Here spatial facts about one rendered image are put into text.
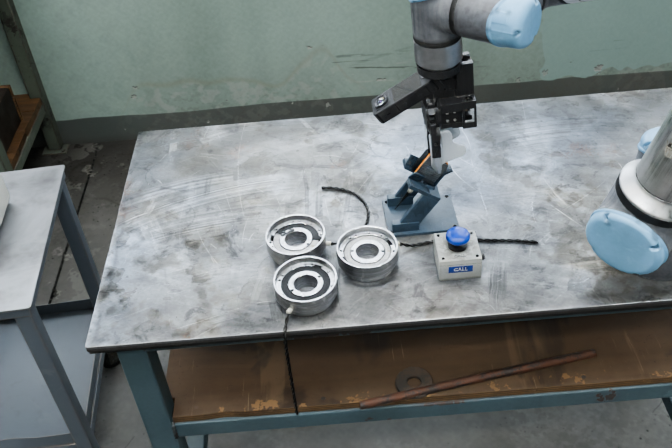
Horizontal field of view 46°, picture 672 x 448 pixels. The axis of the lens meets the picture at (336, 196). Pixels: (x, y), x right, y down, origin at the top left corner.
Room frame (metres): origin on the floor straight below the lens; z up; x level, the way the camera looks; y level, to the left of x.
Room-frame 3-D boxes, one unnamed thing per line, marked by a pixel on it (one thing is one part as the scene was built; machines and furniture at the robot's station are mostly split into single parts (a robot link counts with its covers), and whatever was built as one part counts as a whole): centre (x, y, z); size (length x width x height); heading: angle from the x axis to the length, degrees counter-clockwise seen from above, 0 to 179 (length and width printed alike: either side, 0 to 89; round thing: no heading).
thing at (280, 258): (1.02, 0.08, 0.82); 0.10 x 0.10 x 0.04
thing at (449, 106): (1.09, -0.19, 1.06); 0.09 x 0.08 x 0.12; 91
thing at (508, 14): (1.03, -0.26, 1.22); 0.11 x 0.11 x 0.08; 49
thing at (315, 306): (0.91, 0.06, 0.82); 0.10 x 0.10 x 0.04
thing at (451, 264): (0.95, -0.20, 0.82); 0.08 x 0.07 x 0.05; 89
